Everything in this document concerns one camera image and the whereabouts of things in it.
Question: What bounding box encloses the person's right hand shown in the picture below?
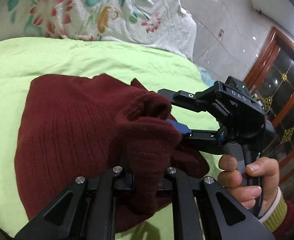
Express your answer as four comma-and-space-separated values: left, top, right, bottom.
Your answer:
218, 153, 280, 210

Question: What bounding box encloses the light green bed sheet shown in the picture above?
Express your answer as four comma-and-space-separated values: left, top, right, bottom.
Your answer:
0, 37, 227, 240

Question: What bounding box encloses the white floral quilt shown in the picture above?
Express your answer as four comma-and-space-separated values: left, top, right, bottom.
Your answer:
2, 0, 197, 62

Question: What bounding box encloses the wooden glass door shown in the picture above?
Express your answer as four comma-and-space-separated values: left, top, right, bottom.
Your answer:
243, 26, 294, 205

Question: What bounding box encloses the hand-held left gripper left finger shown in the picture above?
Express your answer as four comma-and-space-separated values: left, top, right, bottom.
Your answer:
14, 166, 135, 240

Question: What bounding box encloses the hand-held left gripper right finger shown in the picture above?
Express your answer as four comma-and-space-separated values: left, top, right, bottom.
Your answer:
157, 167, 275, 240

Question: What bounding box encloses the maroon hooded sweater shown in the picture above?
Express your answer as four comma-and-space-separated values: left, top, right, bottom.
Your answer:
14, 73, 219, 234

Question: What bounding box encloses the person's right forearm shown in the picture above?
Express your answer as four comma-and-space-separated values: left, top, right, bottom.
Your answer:
257, 186, 294, 240

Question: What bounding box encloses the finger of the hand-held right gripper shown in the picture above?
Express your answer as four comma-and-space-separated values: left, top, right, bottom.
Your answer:
157, 88, 205, 112
165, 120, 224, 156

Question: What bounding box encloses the light blue patterned cloth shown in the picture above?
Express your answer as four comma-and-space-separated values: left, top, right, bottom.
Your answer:
198, 66, 215, 85

